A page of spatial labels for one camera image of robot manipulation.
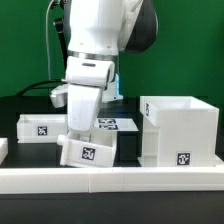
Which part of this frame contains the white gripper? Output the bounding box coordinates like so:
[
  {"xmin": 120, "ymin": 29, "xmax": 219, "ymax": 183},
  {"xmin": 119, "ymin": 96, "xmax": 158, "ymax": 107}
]
[{"xmin": 65, "ymin": 56, "xmax": 115, "ymax": 132}]

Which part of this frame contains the white front drawer box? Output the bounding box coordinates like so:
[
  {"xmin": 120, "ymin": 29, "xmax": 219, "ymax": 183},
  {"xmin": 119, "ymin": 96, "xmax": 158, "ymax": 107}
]
[{"xmin": 57, "ymin": 128, "xmax": 117, "ymax": 167}]

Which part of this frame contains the white drawer box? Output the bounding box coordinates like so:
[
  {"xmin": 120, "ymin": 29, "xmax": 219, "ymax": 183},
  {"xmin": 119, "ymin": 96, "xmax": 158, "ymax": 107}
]
[
  {"xmin": 17, "ymin": 114, "xmax": 68, "ymax": 143},
  {"xmin": 57, "ymin": 128, "xmax": 117, "ymax": 167}
]

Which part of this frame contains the white drawer cabinet frame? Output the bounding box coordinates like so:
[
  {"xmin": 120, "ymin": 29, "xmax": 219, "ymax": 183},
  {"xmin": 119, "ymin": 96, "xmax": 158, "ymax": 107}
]
[{"xmin": 138, "ymin": 96, "xmax": 221, "ymax": 167}]

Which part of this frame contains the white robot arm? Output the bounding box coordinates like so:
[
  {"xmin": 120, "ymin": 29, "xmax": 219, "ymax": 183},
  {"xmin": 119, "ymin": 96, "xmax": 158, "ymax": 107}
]
[{"xmin": 65, "ymin": 0, "xmax": 158, "ymax": 132}]

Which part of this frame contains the white rear drawer box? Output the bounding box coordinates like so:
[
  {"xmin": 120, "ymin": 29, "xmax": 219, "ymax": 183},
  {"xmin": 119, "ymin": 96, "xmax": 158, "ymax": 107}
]
[{"xmin": 17, "ymin": 114, "xmax": 68, "ymax": 143}]

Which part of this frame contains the white marker sheet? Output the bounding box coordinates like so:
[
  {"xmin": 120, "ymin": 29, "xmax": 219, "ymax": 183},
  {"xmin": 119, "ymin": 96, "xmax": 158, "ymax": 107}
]
[{"xmin": 94, "ymin": 118, "xmax": 138, "ymax": 131}]

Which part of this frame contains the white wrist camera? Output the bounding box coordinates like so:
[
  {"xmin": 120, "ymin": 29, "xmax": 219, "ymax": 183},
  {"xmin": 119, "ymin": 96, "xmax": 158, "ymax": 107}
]
[{"xmin": 50, "ymin": 85, "xmax": 68, "ymax": 108}]

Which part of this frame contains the black cable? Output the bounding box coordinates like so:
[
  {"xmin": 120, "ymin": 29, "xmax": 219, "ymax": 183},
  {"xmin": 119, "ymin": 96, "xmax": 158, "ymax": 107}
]
[{"xmin": 15, "ymin": 79, "xmax": 64, "ymax": 97}]

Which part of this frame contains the white cable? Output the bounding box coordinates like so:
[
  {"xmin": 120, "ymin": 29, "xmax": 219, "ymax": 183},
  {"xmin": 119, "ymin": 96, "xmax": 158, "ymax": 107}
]
[{"xmin": 45, "ymin": 0, "xmax": 54, "ymax": 81}]

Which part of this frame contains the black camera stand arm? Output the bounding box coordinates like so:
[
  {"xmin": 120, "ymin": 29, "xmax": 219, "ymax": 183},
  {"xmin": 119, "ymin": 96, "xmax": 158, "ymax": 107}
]
[{"xmin": 53, "ymin": 0, "xmax": 68, "ymax": 68}]

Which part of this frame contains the white left border rail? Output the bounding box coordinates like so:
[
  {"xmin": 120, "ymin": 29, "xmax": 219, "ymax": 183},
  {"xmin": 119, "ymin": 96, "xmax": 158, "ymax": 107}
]
[{"xmin": 0, "ymin": 138, "xmax": 8, "ymax": 165}]

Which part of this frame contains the white border rail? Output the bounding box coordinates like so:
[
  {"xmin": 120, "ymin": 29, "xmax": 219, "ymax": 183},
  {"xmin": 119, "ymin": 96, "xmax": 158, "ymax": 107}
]
[
  {"xmin": 0, "ymin": 166, "xmax": 224, "ymax": 194},
  {"xmin": 0, "ymin": 138, "xmax": 8, "ymax": 165}
]

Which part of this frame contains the white front border rail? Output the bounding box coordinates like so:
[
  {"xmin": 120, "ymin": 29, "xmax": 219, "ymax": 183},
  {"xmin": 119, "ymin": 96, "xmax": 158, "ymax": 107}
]
[{"xmin": 0, "ymin": 166, "xmax": 224, "ymax": 194}]

